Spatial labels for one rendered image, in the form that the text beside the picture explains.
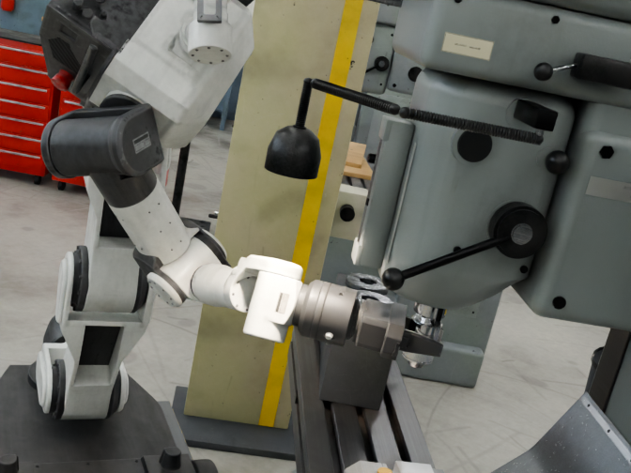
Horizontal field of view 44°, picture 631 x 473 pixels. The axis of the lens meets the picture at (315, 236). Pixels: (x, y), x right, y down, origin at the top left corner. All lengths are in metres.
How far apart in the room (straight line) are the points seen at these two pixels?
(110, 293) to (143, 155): 0.54
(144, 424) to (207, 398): 1.09
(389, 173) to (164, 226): 0.43
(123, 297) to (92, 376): 0.27
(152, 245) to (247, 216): 1.57
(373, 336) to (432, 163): 0.28
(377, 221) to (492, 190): 0.17
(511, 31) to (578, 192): 0.22
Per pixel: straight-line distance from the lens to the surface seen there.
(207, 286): 1.32
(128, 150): 1.21
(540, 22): 1.00
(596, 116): 1.05
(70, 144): 1.25
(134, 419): 2.14
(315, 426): 1.46
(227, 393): 3.18
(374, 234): 1.10
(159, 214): 1.31
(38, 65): 5.87
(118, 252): 1.70
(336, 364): 1.51
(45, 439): 2.04
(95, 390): 1.93
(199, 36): 1.22
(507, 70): 0.99
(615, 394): 1.43
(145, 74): 1.28
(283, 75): 2.80
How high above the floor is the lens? 1.68
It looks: 17 degrees down
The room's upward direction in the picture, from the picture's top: 12 degrees clockwise
